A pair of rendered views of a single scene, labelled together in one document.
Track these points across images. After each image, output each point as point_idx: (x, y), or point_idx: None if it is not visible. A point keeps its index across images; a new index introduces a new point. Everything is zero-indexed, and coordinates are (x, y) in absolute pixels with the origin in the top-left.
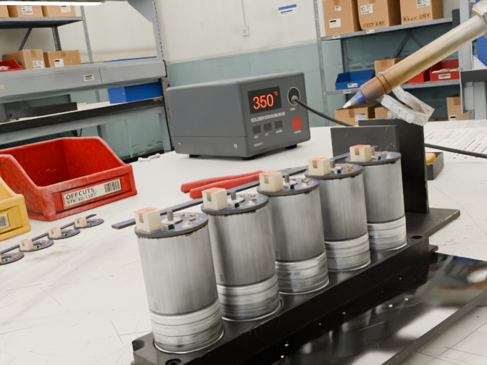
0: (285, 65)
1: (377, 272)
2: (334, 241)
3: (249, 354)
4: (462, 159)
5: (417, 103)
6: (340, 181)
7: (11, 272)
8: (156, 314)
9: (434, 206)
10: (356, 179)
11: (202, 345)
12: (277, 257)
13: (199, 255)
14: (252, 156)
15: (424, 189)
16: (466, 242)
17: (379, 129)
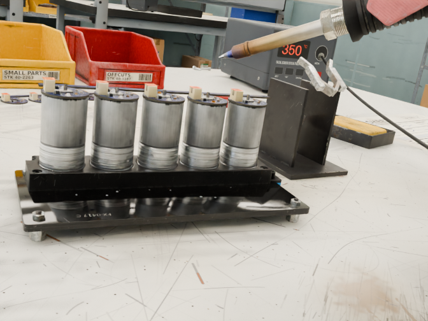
0: (397, 30)
1: (214, 177)
2: (189, 145)
3: (90, 187)
4: (414, 144)
5: (335, 79)
6: (201, 106)
7: (36, 108)
8: (41, 142)
9: (339, 164)
10: (214, 109)
11: (59, 169)
12: (141, 140)
13: (70, 115)
14: None
15: (325, 146)
16: (321, 190)
17: (296, 89)
